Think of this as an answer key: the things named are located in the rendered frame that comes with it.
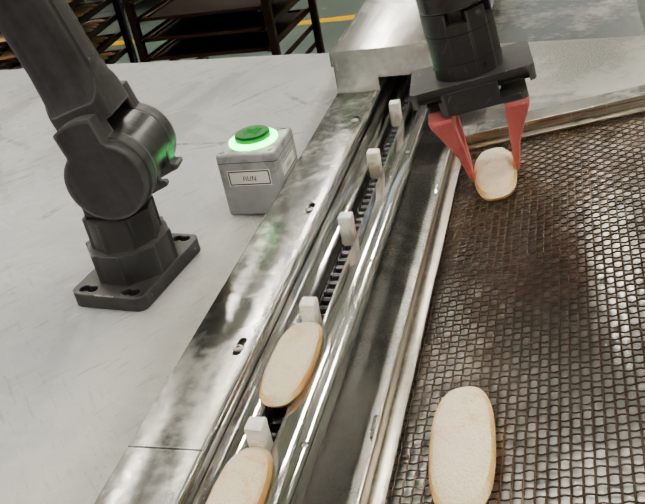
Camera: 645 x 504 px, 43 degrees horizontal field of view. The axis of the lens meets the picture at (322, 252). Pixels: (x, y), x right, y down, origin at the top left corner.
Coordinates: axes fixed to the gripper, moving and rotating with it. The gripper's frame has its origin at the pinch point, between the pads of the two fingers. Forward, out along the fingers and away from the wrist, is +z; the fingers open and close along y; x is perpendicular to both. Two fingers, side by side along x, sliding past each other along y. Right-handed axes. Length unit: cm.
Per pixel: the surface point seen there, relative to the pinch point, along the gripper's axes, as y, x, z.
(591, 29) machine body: 16, 62, 11
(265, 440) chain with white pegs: -17.4, -28.2, 2.9
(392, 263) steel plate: -11.3, -1.2, 7.2
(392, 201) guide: -10.3, 3.4, 3.0
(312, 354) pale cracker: -15.4, -19.1, 3.2
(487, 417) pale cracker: -2.0, -32.1, 0.4
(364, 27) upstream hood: -14.6, 44.0, -4.2
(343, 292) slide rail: -14.2, -10.0, 3.9
